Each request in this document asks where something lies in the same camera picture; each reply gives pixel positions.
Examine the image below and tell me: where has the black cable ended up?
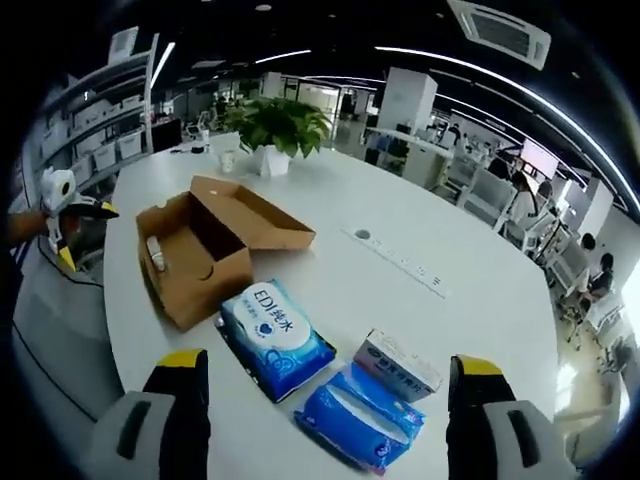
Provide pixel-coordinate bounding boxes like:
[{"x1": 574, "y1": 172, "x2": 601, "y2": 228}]
[{"x1": 37, "y1": 239, "x2": 104, "y2": 290}]

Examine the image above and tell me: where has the blue wet wipes pack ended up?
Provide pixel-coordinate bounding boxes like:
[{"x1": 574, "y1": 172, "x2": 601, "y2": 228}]
[{"x1": 219, "y1": 278, "x2": 337, "y2": 404}]

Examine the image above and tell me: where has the wall display screen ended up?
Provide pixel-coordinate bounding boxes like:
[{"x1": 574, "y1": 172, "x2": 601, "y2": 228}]
[{"x1": 519, "y1": 138, "x2": 559, "y2": 177}]

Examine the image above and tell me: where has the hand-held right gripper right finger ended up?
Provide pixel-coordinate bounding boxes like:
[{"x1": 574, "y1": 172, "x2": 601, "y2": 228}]
[{"x1": 446, "y1": 353, "x2": 581, "y2": 480}]

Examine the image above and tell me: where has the long curved ceiling light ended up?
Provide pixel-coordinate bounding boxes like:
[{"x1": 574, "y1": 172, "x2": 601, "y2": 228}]
[{"x1": 374, "y1": 45, "x2": 640, "y2": 211}]

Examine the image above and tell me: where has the blue soft tissue pack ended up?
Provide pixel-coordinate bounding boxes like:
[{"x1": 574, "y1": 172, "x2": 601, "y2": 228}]
[{"x1": 293, "y1": 362, "x2": 429, "y2": 474}]

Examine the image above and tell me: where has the ceiling air conditioner vent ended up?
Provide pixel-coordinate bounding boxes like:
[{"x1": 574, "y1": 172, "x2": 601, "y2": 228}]
[{"x1": 446, "y1": 0, "x2": 552, "y2": 71}]

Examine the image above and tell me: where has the person's left hand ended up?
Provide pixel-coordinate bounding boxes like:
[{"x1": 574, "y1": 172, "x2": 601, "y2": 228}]
[{"x1": 7, "y1": 209, "x2": 52, "y2": 246}]

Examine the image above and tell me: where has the small white blue carton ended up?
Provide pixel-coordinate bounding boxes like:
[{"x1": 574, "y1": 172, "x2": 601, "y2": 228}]
[{"x1": 352, "y1": 327, "x2": 444, "y2": 404}]

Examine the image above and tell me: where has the brown cardboard shoe box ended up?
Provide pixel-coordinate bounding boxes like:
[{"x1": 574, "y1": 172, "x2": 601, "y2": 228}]
[{"x1": 135, "y1": 173, "x2": 317, "y2": 332}]

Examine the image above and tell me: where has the white pump bottle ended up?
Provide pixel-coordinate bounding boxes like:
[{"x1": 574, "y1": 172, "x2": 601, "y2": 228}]
[{"x1": 144, "y1": 235, "x2": 167, "y2": 275}]

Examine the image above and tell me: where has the white table socket strip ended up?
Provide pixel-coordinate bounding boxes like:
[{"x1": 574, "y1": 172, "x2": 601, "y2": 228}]
[{"x1": 340, "y1": 227, "x2": 447, "y2": 300}]

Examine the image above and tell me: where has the black computer monitor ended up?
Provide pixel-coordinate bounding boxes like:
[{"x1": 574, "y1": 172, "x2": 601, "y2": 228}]
[{"x1": 149, "y1": 118, "x2": 182, "y2": 152}]

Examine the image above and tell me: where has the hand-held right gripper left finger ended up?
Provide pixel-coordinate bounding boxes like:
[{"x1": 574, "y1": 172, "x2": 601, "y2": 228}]
[{"x1": 87, "y1": 348, "x2": 211, "y2": 480}]

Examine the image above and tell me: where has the white storage shelf rack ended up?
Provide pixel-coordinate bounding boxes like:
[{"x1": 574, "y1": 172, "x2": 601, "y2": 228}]
[{"x1": 34, "y1": 29, "x2": 161, "y2": 196}]

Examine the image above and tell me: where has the potted green plant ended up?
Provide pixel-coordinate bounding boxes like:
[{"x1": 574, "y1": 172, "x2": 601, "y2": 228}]
[{"x1": 224, "y1": 97, "x2": 332, "y2": 179}]

